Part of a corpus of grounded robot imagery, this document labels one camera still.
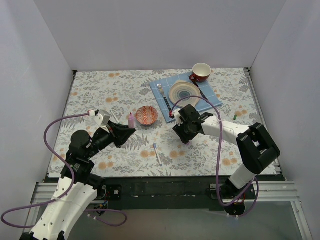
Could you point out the beige plate with blue rings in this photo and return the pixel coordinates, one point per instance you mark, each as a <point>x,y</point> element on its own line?
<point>183,90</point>

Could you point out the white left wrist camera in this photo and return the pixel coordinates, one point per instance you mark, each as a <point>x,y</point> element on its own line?
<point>101,118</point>

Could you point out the floral tablecloth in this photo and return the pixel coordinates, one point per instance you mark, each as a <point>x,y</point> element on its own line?
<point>124,92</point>

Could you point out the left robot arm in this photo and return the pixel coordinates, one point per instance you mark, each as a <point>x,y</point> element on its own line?
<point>78,186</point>

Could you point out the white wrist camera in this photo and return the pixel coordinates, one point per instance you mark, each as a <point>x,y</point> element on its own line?
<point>101,118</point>
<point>175,115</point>

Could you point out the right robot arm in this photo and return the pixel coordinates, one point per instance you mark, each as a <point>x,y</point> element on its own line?
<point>256,146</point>

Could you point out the knife with dark handle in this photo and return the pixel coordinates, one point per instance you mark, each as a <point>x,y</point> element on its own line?
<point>202,94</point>

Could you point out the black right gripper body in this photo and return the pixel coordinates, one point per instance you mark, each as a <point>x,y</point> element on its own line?
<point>181,135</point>

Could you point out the white marker pen green tip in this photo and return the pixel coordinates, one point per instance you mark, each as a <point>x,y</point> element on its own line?
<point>116,119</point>

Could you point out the blue checked cloth napkin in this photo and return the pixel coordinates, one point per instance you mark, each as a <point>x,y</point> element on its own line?
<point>167,84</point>

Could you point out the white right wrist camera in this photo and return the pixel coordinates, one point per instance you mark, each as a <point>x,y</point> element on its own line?
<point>175,115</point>

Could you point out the pink pen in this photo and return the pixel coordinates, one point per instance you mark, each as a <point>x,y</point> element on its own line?
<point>131,121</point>

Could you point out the red patterned small bowl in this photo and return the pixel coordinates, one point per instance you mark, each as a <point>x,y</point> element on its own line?
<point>146,115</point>

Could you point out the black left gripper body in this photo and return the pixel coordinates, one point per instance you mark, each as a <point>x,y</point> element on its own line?
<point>115,134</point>

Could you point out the red cup white inside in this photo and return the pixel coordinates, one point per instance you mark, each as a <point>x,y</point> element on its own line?
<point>200,72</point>

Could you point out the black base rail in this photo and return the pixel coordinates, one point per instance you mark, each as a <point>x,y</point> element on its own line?
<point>156,193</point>

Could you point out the fork with dark handle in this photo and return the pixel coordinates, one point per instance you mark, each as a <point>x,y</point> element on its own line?
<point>161,90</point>

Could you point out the white marker pen blue tip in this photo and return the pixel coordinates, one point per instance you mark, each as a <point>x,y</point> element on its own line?
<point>158,157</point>

